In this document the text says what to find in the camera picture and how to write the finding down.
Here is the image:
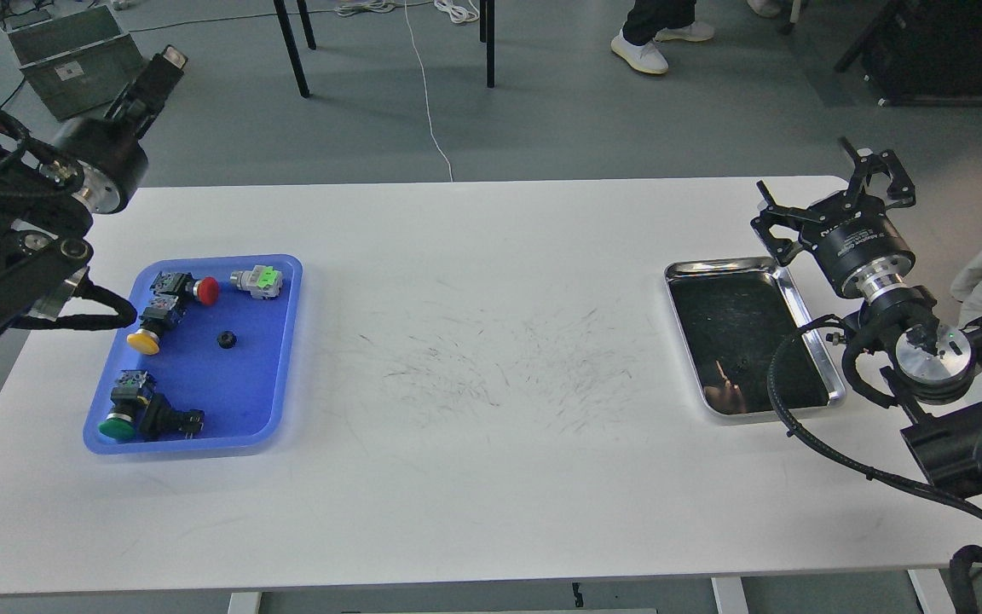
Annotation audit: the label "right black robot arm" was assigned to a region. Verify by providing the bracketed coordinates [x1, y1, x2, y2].
[751, 137, 982, 613]

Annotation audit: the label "blue plastic tray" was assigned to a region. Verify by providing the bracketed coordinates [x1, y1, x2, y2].
[82, 255, 303, 455]

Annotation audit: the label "green push button switch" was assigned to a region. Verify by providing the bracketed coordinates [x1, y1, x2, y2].
[97, 369, 156, 442]

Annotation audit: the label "black table legs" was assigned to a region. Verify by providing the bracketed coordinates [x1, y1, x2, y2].
[272, 1, 496, 100]

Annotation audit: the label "grey plastic crate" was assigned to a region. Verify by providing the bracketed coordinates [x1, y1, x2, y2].
[7, 5, 146, 121]

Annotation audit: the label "grey green connector part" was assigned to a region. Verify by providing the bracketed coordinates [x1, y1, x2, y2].
[229, 264, 284, 300]

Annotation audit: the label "black switch part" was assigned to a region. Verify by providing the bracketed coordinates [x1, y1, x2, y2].
[139, 393, 205, 442]

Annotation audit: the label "white floor cable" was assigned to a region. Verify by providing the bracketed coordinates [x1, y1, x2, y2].
[336, 0, 481, 182]

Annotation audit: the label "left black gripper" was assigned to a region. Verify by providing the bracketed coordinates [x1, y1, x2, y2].
[52, 47, 188, 214]

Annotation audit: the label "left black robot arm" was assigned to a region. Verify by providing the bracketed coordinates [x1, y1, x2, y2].
[0, 46, 188, 338]

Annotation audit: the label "silver metal tray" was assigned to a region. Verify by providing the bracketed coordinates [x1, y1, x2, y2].
[665, 256, 846, 424]

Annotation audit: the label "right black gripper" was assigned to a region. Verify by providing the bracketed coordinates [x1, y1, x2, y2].
[751, 136, 918, 299]

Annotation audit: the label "black equipment case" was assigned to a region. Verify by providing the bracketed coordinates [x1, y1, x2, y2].
[834, 1, 982, 106]

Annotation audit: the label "red push button switch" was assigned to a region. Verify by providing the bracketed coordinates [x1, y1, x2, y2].
[149, 272, 221, 306]

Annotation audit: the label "person in black trousers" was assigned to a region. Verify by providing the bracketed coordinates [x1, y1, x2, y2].
[610, 1, 716, 75]

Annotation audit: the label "yellow push button switch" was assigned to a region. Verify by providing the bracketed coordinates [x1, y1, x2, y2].
[125, 294, 186, 355]

